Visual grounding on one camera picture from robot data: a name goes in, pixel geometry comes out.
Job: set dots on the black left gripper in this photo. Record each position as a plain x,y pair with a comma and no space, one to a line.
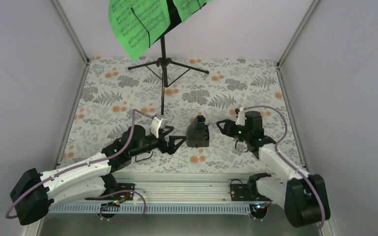
162,146

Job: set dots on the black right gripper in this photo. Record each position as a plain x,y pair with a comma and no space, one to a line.
227,129

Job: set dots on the black metronome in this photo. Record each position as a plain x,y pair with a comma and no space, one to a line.
198,133

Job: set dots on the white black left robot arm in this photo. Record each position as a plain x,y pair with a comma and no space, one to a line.
36,193

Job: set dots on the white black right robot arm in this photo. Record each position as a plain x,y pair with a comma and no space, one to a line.
302,195

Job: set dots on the floral patterned mat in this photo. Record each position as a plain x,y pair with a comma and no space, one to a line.
113,96

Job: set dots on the black music stand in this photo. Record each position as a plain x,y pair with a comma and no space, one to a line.
163,61

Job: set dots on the green sheet music left page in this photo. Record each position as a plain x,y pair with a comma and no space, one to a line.
137,24

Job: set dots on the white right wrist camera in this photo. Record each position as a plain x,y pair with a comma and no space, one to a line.
240,116

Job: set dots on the aluminium rail frame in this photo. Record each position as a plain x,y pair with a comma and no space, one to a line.
153,187

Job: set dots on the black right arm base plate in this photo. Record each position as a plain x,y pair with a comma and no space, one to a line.
239,193

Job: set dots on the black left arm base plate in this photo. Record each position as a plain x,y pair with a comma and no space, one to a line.
116,194

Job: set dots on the grey slotted cable duct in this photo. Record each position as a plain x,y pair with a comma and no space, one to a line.
134,208

